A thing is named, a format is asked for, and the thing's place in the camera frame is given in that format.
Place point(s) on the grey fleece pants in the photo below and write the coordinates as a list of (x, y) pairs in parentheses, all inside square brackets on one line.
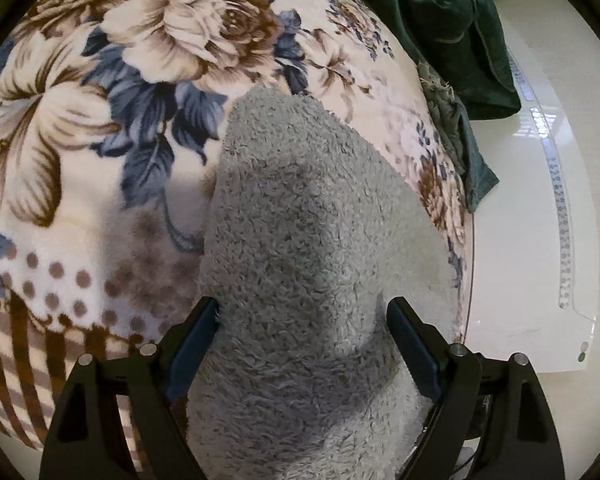
[(305, 260)]

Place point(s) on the floral bed blanket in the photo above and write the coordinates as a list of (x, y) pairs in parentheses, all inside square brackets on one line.
[(105, 135)]

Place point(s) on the dark green plush blanket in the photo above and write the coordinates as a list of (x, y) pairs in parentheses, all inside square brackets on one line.
[(450, 25)]

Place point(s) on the blue frayed jeans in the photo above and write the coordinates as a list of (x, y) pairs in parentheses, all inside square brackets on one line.
[(472, 160)]

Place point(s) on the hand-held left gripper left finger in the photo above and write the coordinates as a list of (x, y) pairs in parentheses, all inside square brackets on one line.
[(190, 355)]

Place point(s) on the white headboard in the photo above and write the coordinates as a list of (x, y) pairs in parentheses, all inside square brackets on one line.
[(525, 240)]

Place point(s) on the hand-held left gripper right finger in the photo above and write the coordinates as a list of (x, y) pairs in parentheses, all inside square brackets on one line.
[(414, 345)]

